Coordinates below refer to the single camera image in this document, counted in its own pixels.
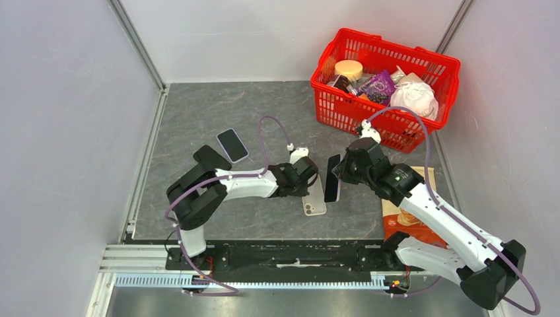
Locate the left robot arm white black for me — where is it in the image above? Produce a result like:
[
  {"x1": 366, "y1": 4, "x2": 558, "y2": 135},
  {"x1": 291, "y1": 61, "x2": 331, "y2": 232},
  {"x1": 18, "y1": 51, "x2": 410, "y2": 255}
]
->
[{"x1": 166, "y1": 157, "x2": 318, "y2": 270}]

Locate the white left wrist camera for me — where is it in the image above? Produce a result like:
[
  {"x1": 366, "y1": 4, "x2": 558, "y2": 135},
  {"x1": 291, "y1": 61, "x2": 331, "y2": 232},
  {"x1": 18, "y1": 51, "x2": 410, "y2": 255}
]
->
[{"x1": 289, "y1": 147, "x2": 309, "y2": 164}]

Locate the red plastic shopping basket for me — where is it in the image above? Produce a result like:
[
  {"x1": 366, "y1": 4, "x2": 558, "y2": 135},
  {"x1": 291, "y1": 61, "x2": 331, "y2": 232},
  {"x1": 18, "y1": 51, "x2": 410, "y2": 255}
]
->
[{"x1": 310, "y1": 28, "x2": 461, "y2": 153}]

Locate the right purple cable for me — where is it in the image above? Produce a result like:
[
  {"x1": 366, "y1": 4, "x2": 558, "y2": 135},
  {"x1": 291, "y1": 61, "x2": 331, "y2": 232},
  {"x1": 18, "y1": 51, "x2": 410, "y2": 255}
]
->
[{"x1": 359, "y1": 106, "x2": 542, "y2": 316}]

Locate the aluminium frame rail front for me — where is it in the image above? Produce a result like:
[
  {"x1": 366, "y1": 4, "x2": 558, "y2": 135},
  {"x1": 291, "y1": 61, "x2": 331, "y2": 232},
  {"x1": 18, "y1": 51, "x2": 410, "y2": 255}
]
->
[{"x1": 100, "y1": 240, "x2": 405, "y2": 288}]

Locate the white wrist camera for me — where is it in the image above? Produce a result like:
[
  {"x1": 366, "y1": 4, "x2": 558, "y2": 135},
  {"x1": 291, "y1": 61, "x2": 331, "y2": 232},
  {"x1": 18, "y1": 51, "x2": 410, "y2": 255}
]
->
[
  {"x1": 356, "y1": 120, "x2": 381, "y2": 144},
  {"x1": 289, "y1": 147, "x2": 309, "y2": 164}
]

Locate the purple cable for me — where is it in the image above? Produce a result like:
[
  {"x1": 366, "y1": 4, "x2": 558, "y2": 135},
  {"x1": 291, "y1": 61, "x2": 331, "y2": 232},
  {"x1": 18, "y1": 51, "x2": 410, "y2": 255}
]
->
[
  {"x1": 359, "y1": 106, "x2": 542, "y2": 316},
  {"x1": 164, "y1": 115, "x2": 295, "y2": 299}
]

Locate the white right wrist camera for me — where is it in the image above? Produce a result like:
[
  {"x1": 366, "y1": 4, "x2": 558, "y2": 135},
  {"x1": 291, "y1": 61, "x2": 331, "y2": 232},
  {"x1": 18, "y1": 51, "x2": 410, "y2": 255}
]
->
[{"x1": 356, "y1": 120, "x2": 381, "y2": 144}]

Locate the black smartphone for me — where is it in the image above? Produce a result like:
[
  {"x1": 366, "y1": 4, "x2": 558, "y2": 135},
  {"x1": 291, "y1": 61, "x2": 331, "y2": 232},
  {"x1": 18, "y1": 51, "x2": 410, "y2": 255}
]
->
[{"x1": 324, "y1": 154, "x2": 341, "y2": 203}]

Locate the white plastic bag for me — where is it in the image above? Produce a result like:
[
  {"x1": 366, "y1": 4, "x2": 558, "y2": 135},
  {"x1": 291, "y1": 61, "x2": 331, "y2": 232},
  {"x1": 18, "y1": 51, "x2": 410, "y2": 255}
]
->
[{"x1": 390, "y1": 81, "x2": 439, "y2": 120}]

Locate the cassava chips bag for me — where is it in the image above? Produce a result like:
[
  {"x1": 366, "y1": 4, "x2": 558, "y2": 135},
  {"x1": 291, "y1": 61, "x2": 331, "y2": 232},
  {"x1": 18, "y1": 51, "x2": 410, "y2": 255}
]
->
[{"x1": 380, "y1": 165, "x2": 447, "y2": 248}]

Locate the black phone case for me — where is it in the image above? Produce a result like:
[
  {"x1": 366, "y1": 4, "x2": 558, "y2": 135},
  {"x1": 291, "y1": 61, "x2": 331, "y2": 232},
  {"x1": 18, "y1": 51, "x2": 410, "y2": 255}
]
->
[{"x1": 193, "y1": 145, "x2": 232, "y2": 170}]

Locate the yellow lid jar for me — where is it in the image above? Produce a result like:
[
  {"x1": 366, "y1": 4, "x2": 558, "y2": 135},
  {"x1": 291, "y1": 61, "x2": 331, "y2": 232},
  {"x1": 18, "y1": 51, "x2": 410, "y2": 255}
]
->
[{"x1": 334, "y1": 59, "x2": 363, "y2": 81}]

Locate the beige phone case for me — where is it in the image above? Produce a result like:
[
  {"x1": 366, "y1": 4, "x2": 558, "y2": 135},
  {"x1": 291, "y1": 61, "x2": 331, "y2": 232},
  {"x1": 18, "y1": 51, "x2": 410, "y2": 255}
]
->
[{"x1": 302, "y1": 174, "x2": 327, "y2": 217}]

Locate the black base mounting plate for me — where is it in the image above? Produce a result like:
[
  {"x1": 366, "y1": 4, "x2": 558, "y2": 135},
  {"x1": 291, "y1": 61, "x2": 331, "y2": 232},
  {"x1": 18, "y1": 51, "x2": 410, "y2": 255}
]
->
[{"x1": 192, "y1": 239, "x2": 405, "y2": 283}]

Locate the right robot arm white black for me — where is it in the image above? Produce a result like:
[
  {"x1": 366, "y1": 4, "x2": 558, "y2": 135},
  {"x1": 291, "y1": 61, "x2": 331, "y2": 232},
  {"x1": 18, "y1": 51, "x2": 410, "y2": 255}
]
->
[{"x1": 333, "y1": 137, "x2": 526, "y2": 310}]

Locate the dark blue smartphone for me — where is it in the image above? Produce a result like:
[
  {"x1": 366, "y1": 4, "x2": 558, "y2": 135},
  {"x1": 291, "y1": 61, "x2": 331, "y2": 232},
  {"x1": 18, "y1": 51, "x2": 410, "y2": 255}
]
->
[{"x1": 217, "y1": 129, "x2": 248, "y2": 162}]

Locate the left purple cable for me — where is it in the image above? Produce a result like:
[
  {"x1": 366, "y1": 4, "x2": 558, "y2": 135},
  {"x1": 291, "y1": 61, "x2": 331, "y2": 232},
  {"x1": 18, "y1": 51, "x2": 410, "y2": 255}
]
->
[{"x1": 164, "y1": 115, "x2": 295, "y2": 299}]

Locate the purple snack packet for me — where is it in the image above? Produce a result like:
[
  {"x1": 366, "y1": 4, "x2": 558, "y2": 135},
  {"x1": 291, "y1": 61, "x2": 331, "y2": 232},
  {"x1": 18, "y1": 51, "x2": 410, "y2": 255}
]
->
[{"x1": 358, "y1": 69, "x2": 396, "y2": 106}]

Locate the lavender phone case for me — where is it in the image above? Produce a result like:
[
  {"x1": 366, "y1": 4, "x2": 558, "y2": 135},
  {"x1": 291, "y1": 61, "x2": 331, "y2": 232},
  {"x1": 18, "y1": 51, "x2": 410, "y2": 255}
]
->
[{"x1": 216, "y1": 127, "x2": 250, "y2": 164}]

